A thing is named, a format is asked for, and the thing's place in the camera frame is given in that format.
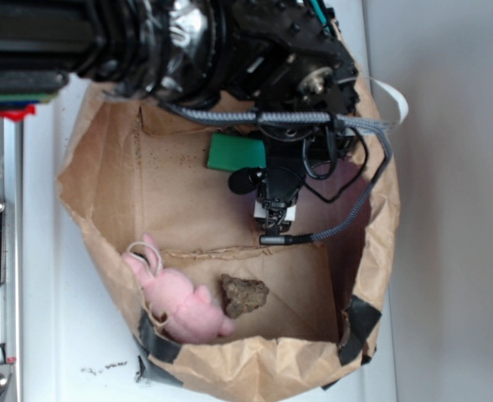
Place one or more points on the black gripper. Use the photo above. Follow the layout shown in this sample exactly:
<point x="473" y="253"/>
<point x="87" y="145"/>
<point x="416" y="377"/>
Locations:
<point x="299" y="157"/>

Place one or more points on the green rectangular block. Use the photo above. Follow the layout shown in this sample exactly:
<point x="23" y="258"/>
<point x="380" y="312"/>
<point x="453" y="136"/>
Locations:
<point x="230" y="153"/>

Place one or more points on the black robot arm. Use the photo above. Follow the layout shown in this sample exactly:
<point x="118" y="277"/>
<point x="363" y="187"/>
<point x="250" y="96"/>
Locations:
<point x="283" y="56"/>

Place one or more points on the black foam microphone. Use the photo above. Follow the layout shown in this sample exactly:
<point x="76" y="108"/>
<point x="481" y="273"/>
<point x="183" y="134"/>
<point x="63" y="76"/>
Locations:
<point x="246" y="180"/>

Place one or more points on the brown rock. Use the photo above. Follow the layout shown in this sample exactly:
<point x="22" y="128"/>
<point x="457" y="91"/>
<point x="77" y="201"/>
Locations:
<point x="242" y="296"/>

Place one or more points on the brown paper bag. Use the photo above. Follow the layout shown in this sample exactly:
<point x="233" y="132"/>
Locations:
<point x="132" y="168"/>

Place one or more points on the pink plush bunny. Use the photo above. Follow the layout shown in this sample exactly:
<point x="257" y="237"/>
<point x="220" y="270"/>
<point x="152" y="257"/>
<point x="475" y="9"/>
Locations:
<point x="187" y="313"/>

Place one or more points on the small white camera module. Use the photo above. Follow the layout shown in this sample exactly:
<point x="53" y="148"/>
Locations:
<point x="274" y="220"/>

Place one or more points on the aluminium frame rail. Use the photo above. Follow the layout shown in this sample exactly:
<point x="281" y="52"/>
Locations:
<point x="1" y="251"/>

